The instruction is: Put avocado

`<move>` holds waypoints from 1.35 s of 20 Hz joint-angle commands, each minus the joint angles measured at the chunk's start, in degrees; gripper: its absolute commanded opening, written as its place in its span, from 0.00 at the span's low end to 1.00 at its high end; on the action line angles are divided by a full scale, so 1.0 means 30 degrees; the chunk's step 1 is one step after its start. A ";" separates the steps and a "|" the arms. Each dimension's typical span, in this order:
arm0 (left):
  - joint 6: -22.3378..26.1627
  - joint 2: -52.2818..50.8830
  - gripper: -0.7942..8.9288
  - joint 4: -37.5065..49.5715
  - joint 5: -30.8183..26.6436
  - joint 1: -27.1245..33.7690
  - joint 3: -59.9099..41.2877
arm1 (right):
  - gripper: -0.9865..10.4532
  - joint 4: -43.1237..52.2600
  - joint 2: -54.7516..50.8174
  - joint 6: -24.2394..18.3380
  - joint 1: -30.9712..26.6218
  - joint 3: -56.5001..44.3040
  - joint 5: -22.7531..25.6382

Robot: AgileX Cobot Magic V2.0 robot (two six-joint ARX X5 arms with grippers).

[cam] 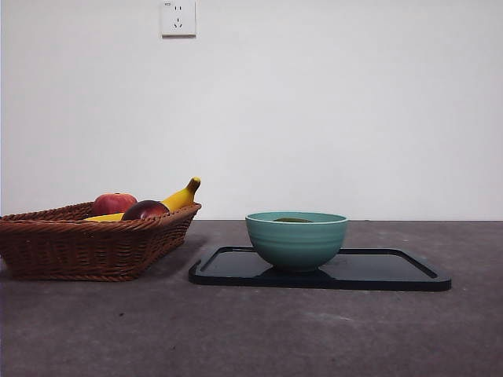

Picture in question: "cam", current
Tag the black rectangular tray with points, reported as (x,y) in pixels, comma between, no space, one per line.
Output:
(373,271)

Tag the brown wicker basket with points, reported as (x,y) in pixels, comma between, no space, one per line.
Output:
(78,247)

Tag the dark red mango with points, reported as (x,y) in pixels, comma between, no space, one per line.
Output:
(144,211)

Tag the white wall socket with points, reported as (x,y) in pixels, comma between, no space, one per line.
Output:
(178,17)

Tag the teal ribbed bowl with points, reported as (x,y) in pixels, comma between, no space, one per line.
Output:
(296,245)

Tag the yellow banana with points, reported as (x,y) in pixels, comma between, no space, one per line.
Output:
(180,195)

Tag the green avocado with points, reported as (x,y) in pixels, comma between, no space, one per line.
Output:
(292,220)

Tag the red apple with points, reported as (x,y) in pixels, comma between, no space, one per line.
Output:
(112,203)

